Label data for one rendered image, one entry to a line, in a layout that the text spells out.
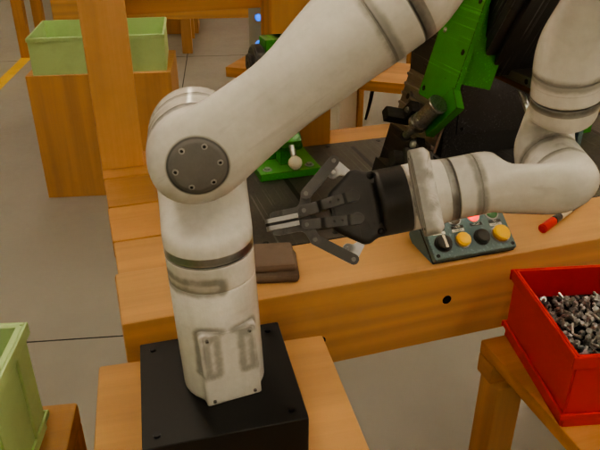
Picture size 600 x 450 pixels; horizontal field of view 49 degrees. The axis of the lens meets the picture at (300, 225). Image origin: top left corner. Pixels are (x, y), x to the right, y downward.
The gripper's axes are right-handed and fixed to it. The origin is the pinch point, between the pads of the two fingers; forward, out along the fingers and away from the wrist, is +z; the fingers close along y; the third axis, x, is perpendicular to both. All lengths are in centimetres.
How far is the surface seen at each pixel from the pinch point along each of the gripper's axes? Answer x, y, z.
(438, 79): -48, 22, -32
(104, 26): -55, 47, 28
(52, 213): -243, 35, 114
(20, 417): -6.0, -16.6, 35.7
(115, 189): -61, 16, 34
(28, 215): -241, 36, 124
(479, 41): -41, 26, -39
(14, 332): -6.4, -6.5, 34.6
